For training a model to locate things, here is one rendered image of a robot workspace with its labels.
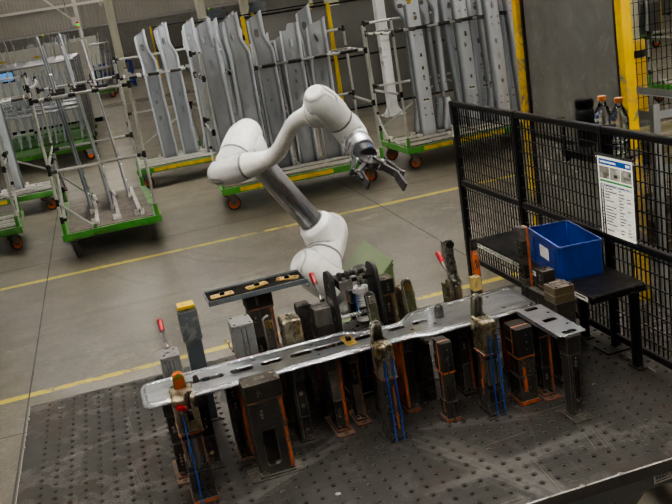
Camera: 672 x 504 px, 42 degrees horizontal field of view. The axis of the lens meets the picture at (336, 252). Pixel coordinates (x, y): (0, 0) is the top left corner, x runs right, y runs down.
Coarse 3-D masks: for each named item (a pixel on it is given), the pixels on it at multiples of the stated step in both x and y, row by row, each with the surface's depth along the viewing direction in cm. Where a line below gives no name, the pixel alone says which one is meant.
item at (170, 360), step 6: (174, 348) 297; (162, 354) 294; (168, 354) 293; (174, 354) 292; (162, 360) 290; (168, 360) 291; (174, 360) 291; (180, 360) 292; (162, 366) 291; (168, 366) 291; (174, 366) 292; (180, 366) 292; (168, 372) 292
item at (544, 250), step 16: (544, 224) 334; (560, 224) 335; (576, 224) 328; (544, 240) 318; (560, 240) 337; (576, 240) 330; (592, 240) 306; (544, 256) 322; (560, 256) 306; (576, 256) 307; (592, 256) 308; (560, 272) 309; (576, 272) 309; (592, 272) 310
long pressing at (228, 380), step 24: (504, 288) 319; (432, 312) 308; (456, 312) 304; (504, 312) 298; (336, 336) 301; (360, 336) 298; (384, 336) 294; (408, 336) 291; (240, 360) 293; (264, 360) 290; (288, 360) 287; (312, 360) 284; (144, 384) 286; (168, 384) 284; (192, 384) 281; (216, 384) 278
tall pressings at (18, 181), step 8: (0, 104) 1130; (0, 112) 1127; (0, 120) 1127; (0, 128) 1128; (8, 136) 1138; (0, 144) 1131; (8, 144) 1134; (8, 152) 1135; (8, 160) 1137; (16, 160) 1147; (16, 168) 1144; (8, 176) 1140; (16, 176) 1143; (0, 184) 1167; (16, 184) 1145; (0, 192) 1147
